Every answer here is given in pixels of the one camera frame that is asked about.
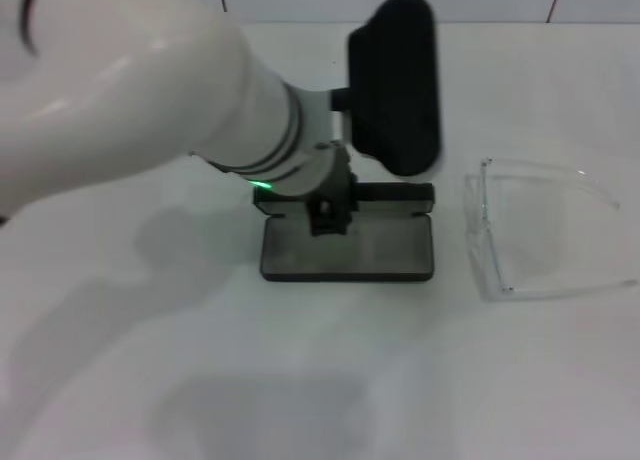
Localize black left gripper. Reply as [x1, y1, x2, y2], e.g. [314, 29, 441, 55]
[305, 170, 359, 238]

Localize black glasses case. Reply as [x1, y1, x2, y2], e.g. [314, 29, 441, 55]
[253, 182, 435, 283]

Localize clear white glasses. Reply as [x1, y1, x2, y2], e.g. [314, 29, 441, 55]
[464, 155, 640, 301]

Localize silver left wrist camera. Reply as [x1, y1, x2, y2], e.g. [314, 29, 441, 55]
[329, 0, 446, 177]

